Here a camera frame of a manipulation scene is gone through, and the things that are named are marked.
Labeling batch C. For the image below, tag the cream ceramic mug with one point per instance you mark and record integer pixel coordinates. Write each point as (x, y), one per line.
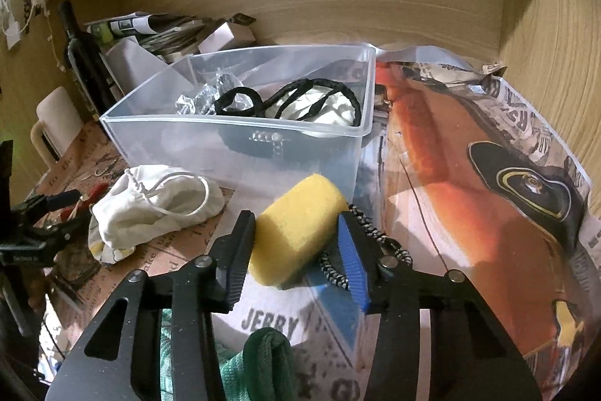
(58, 125)

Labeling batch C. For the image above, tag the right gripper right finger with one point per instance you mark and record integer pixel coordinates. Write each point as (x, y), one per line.
(367, 268)

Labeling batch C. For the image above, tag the small white card box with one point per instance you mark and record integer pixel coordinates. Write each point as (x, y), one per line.
(226, 34)

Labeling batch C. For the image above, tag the rolled newspaper stack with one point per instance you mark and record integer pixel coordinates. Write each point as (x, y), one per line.
(159, 33)

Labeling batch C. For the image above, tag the dark wine bottle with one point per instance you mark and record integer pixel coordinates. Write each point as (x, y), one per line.
(88, 64)

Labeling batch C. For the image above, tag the green knitted cloth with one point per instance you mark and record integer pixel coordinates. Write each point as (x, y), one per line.
(263, 370)

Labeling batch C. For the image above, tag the yellow sponge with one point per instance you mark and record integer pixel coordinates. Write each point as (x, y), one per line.
(294, 229)

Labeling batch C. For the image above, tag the white drawstring pouch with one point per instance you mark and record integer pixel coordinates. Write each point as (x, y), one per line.
(146, 202)

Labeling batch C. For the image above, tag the crumpled clear plastic wrap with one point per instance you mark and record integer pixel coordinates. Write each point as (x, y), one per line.
(202, 101)

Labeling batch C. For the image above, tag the clear plastic storage bin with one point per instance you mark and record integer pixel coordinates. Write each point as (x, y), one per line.
(264, 155)

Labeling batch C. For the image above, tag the white paper sheet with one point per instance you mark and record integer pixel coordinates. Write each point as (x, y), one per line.
(144, 77)

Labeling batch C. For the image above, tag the white black-trimmed cap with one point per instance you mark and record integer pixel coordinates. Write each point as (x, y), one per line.
(312, 100)

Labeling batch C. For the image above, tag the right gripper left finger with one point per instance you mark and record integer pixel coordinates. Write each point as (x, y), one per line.
(230, 256)

